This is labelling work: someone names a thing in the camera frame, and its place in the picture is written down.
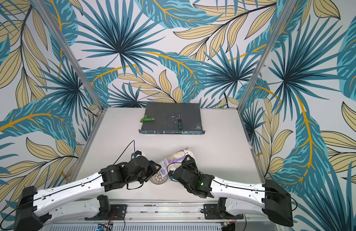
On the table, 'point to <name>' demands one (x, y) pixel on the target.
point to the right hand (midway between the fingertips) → (184, 160)
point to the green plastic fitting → (146, 119)
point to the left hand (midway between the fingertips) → (159, 171)
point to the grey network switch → (166, 115)
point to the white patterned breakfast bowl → (158, 179)
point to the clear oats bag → (169, 163)
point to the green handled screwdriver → (180, 124)
